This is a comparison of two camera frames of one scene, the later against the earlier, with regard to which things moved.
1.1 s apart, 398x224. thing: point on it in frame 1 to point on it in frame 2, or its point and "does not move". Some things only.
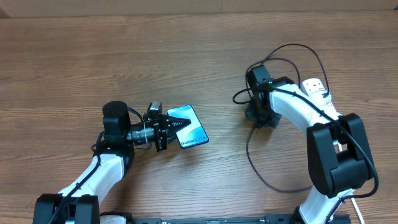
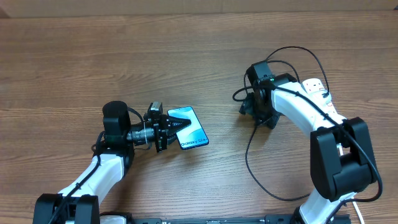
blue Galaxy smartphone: [193, 134] does not move
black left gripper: [161, 126] does not move
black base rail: [286, 219] does not move
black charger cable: [263, 59] to [298, 96]
